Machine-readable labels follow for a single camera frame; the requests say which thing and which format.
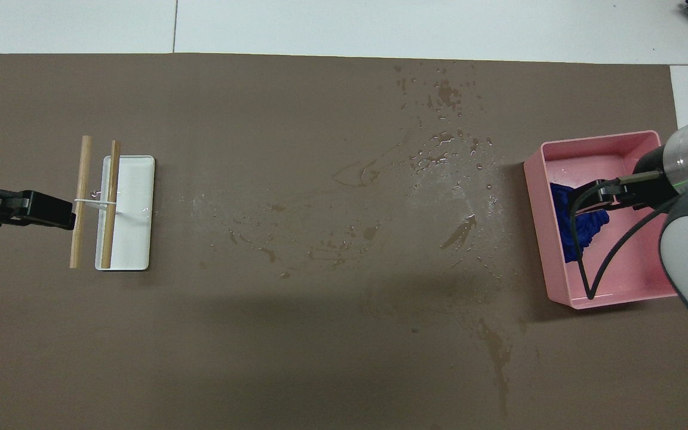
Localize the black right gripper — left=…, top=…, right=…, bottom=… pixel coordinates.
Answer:
left=595, top=146, right=679, bottom=211

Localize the blue cloth towel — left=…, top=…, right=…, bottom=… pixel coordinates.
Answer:
left=550, top=182, right=610, bottom=265

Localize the long light wooden rod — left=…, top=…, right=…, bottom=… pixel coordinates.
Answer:
left=70, top=136, right=92, bottom=269

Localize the pink plastic bin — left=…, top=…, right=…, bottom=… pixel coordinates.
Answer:
left=523, top=130, right=679, bottom=310

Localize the short darker wooden rod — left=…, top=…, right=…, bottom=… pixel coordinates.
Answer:
left=101, top=140, right=121, bottom=269

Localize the white rack base tray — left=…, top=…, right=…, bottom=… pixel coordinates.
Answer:
left=95, top=155, right=156, bottom=272

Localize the brown table mat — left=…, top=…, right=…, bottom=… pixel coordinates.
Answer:
left=0, top=53, right=688, bottom=430

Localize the white wire rack support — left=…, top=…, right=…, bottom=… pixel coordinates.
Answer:
left=74, top=190, right=152, bottom=220

